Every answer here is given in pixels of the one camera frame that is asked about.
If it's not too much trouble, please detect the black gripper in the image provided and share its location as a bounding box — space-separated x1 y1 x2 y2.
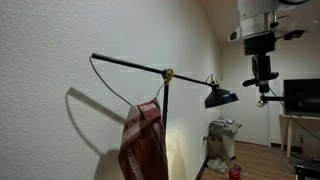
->
243 32 277 86

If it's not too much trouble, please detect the black television screen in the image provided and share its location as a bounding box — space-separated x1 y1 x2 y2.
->
283 78 320 116

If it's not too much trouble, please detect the light wooden table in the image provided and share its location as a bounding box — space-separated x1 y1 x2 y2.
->
279 113 320 158

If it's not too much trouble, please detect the trash bin with grey bag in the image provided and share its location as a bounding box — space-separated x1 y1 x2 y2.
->
207 115 242 162

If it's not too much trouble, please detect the white shoe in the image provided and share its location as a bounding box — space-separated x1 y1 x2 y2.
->
215 158 229 174
206 159 221 172

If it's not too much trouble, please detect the red water bottle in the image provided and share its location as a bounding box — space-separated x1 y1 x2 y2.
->
228 164 242 180

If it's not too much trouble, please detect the black low platform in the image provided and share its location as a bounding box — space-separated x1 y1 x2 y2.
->
289 156 320 180

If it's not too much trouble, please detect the red white hanging towel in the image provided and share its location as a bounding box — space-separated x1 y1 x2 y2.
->
118 98 169 180

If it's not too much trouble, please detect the black bar camera near television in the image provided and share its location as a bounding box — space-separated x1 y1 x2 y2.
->
242 71 280 88

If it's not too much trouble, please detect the black camera mount near television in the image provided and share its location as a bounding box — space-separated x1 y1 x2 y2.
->
256 84 286 108

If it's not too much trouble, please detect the black camera cable near television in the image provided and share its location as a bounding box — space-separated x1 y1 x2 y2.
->
268 87 320 142

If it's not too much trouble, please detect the braided black white lamp cord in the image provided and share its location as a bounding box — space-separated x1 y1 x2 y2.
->
88 55 167 108

